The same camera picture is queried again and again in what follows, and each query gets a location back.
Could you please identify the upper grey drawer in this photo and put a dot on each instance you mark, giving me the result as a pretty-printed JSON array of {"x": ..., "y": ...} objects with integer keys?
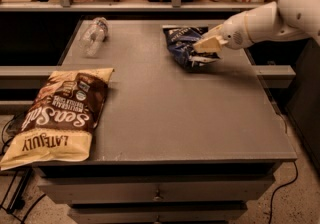
[{"x": 154, "y": 189}]

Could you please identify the grey metal shelf rail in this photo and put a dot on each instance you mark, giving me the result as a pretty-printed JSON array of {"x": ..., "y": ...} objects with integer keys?
[{"x": 122, "y": 6}]

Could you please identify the grey drawer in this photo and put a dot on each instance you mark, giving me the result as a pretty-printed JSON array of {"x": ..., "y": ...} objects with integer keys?
[
  {"x": 154, "y": 189},
  {"x": 152, "y": 214}
]

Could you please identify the clear plastic water bottle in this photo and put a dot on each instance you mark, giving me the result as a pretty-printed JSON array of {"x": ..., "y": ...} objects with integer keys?
[{"x": 93, "y": 37}]

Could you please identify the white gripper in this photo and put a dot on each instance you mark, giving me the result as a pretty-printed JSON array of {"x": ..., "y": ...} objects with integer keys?
[{"x": 234, "y": 33}]

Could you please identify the lower grey drawer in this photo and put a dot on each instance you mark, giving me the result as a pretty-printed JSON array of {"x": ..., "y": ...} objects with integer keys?
[{"x": 152, "y": 214}]

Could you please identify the grey drawer cabinet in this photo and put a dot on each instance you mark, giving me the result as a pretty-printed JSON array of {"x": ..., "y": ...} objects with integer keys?
[{"x": 160, "y": 120}]

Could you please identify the brown yellow tortilla chip bag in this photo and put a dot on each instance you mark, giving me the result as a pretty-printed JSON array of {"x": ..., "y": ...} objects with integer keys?
[{"x": 60, "y": 123}]

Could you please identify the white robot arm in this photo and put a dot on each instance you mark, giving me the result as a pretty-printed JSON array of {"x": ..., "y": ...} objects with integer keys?
[{"x": 281, "y": 20}]

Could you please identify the blue chip bag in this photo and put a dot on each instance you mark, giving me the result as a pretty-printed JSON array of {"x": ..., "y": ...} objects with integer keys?
[{"x": 180, "y": 42}]

